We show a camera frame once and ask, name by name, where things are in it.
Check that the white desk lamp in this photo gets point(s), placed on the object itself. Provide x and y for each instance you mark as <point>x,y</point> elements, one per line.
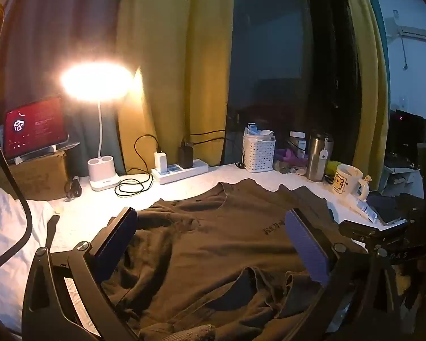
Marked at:
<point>103,177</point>

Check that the black charger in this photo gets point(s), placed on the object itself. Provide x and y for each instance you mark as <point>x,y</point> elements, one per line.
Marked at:
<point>185,154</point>

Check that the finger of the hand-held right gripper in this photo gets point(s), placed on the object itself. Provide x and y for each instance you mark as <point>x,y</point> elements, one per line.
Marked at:
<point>376,229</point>

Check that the clear tablet stand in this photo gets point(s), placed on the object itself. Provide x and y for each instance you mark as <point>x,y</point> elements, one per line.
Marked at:
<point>62,145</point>

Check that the cardboard box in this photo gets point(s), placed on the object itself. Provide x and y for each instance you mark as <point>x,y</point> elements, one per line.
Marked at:
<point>39,177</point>

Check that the smartphone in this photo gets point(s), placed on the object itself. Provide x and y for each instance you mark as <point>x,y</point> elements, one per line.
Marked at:
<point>388,209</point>

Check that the white jar with dark lid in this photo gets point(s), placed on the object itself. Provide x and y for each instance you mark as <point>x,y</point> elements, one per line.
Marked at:
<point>297,144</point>

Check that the white paper packet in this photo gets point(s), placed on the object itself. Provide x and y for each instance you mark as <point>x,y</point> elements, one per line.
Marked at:
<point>365,209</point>

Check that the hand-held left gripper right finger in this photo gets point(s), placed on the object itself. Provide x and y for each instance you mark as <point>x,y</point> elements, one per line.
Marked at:
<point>307,245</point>

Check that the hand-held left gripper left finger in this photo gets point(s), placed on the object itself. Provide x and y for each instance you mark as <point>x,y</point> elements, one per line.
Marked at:
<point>117,245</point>

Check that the purple plastic item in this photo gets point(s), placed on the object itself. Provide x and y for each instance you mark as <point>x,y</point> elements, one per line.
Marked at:
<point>287,156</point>

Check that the yellow curtain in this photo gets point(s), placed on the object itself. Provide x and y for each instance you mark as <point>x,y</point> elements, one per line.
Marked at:
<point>372,78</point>
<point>170,60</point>

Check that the white plastic basket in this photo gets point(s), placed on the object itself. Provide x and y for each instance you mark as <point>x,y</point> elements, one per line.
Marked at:
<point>259,154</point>

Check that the steel thermos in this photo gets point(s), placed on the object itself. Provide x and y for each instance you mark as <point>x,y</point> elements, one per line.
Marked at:
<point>317,160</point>

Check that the white charger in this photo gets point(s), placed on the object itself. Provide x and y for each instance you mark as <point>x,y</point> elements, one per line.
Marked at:
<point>160,161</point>

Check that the white power strip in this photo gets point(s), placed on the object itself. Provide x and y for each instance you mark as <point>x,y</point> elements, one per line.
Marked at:
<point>184,172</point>

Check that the dark teal curtain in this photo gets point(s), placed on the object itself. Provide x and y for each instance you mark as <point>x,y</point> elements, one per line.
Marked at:
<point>56,25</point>

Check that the green round item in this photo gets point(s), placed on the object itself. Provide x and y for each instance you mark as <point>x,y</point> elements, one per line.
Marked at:
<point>333,168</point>

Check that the brown t-shirt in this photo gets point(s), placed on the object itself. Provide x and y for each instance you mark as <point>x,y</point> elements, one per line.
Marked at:
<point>216,248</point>

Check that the tablet with red screen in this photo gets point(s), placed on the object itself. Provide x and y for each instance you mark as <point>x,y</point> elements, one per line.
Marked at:
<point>35,124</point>

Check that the white mug with bear print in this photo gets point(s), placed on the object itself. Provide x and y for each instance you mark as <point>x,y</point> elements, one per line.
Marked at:
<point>346,183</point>

